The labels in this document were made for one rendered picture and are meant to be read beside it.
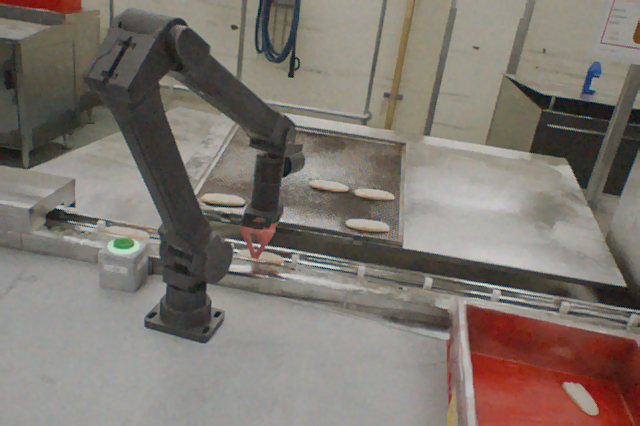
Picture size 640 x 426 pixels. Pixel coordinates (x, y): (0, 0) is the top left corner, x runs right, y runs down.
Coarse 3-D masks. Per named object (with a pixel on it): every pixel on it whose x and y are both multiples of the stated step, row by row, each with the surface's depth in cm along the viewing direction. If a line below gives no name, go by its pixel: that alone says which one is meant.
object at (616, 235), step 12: (636, 156) 132; (636, 168) 131; (636, 180) 131; (624, 192) 135; (636, 192) 130; (624, 204) 134; (636, 204) 129; (624, 216) 133; (636, 216) 128; (612, 228) 138; (624, 228) 132; (636, 228) 127; (612, 240) 137; (624, 240) 131; (636, 240) 126; (612, 252) 136; (624, 252) 130; (636, 252) 125; (624, 264) 129; (636, 264) 124; (624, 276) 128; (636, 276) 123; (636, 288) 122; (636, 300) 122
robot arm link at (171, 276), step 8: (168, 248) 96; (176, 248) 95; (168, 256) 96; (176, 256) 95; (184, 256) 94; (192, 256) 94; (168, 264) 97; (176, 264) 96; (184, 264) 95; (168, 272) 96; (176, 272) 95; (184, 272) 96; (168, 280) 97; (176, 280) 96; (184, 280) 95; (192, 280) 96; (184, 288) 95; (192, 288) 96
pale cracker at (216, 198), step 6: (204, 198) 132; (210, 198) 131; (216, 198) 131; (222, 198) 132; (228, 198) 132; (234, 198) 132; (240, 198) 133; (222, 204) 131; (228, 204) 131; (234, 204) 131; (240, 204) 132
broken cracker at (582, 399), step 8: (568, 384) 98; (576, 384) 98; (568, 392) 97; (576, 392) 96; (584, 392) 96; (576, 400) 95; (584, 400) 95; (592, 400) 95; (584, 408) 93; (592, 408) 93
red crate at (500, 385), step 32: (448, 352) 101; (448, 384) 94; (480, 384) 96; (512, 384) 97; (544, 384) 98; (608, 384) 101; (480, 416) 89; (512, 416) 90; (544, 416) 91; (576, 416) 92; (608, 416) 93
